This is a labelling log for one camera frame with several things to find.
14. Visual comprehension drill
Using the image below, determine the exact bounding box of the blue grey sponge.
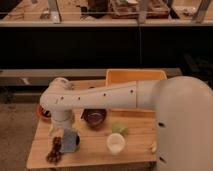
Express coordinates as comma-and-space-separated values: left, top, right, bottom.
61, 129, 80, 153

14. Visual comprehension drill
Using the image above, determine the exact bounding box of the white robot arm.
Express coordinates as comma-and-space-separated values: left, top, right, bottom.
40, 76, 213, 171

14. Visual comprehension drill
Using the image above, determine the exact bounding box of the orange plastic bin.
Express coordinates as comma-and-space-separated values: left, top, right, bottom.
106, 69, 167, 86

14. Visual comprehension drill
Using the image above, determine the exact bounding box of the dark brown bowl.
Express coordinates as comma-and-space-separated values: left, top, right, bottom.
81, 109, 107, 128

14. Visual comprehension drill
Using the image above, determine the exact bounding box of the green leafy vegetable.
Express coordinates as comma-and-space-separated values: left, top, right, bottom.
112, 122, 128, 135

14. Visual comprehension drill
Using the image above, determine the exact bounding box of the white cup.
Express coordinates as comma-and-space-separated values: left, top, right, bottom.
106, 133, 126, 155

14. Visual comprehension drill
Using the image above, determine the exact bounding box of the red bowl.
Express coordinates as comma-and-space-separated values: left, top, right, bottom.
36, 105, 51, 121

